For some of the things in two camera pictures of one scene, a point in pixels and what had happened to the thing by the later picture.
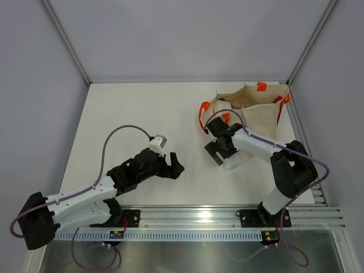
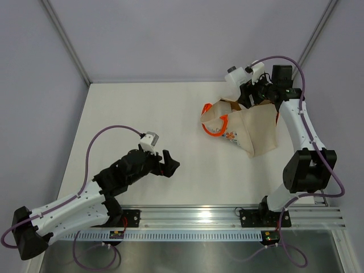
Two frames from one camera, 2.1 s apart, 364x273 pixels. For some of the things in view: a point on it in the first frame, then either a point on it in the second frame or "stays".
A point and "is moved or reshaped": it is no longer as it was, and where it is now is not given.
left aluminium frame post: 66,41 stays
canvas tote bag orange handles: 257,107 is moved or reshaped
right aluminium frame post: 321,22 stays
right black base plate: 262,218 stays
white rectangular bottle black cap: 232,162 → 236,77
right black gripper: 212,148 → 248,89
